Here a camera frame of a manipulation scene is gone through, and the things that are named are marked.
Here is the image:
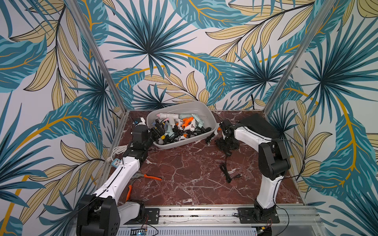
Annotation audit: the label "orange glue gun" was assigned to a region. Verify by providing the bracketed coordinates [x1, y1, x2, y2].
[181, 117, 194, 128]

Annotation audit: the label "black bundled power cable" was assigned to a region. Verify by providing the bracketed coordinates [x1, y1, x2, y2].
[219, 160, 242, 183]

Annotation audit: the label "light blue glue gun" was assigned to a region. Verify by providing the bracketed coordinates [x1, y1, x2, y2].
[192, 114, 204, 128]

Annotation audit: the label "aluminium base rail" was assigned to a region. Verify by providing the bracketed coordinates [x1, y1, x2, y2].
[117, 204, 326, 236]

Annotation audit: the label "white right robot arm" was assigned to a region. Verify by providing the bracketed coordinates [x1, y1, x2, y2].
[216, 115, 291, 221]

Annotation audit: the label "light blue power strip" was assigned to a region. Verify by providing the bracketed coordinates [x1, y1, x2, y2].
[111, 158, 121, 168]

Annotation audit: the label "coiled white cable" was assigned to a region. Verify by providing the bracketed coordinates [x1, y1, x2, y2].
[111, 144, 130, 156]

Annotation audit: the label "grey plastic storage box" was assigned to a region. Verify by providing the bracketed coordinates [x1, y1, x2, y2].
[146, 101, 218, 150]

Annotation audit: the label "orange handled pliers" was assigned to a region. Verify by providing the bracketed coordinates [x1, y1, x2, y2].
[126, 173, 162, 202]

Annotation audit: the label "black orange-trigger glue gun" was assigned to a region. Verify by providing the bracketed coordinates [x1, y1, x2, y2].
[223, 148, 232, 157]

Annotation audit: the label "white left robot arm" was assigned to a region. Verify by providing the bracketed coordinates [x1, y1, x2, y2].
[76, 119, 165, 236]

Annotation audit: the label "large white pink-trigger glue gun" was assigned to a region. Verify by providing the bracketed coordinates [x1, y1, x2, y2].
[156, 113, 179, 126]

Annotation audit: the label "black plastic tool case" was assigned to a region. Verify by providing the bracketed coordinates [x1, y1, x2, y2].
[240, 114, 280, 139]

